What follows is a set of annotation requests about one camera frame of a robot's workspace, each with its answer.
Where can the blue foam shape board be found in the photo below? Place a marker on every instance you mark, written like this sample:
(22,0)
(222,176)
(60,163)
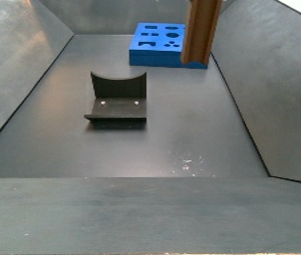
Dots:
(157,45)

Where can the brown wooden arch block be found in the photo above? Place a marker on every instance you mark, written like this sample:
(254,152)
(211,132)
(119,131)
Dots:
(201,23)

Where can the black curved holder stand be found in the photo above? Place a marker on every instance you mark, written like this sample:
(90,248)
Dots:
(121,98)

